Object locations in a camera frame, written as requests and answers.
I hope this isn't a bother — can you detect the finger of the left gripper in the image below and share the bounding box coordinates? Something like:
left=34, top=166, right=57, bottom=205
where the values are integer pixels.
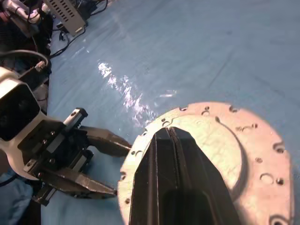
left=37, top=167, right=118, bottom=200
left=81, top=126, right=133, bottom=158

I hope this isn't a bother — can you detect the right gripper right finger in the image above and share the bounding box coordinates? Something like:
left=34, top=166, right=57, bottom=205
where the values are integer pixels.
left=170, top=127, right=242, bottom=225

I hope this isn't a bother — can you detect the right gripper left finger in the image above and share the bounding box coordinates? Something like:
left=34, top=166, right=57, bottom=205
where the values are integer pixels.
left=129, top=127, right=181, bottom=225

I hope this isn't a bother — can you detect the silver round motor end cover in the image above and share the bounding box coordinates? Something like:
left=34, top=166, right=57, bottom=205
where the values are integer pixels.
left=118, top=101, right=295, bottom=225

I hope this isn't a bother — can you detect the blue plastic table cover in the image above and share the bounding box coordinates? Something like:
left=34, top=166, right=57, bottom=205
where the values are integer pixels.
left=41, top=0, right=300, bottom=225

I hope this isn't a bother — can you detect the beige vented box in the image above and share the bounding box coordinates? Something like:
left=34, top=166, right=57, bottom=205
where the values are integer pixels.
left=44, top=0, right=87, bottom=37

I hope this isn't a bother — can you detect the white grey equipment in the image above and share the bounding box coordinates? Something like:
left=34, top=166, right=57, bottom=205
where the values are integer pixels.
left=0, top=0, right=46, bottom=38

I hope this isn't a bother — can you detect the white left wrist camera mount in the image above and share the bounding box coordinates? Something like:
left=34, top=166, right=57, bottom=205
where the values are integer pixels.
left=0, top=67, right=49, bottom=181

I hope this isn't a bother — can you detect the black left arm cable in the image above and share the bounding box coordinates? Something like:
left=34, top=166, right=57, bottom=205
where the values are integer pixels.
left=0, top=50, right=51, bottom=71

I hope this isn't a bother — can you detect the black floor cable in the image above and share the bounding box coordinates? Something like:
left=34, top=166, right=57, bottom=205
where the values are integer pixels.
left=49, top=0, right=109, bottom=59

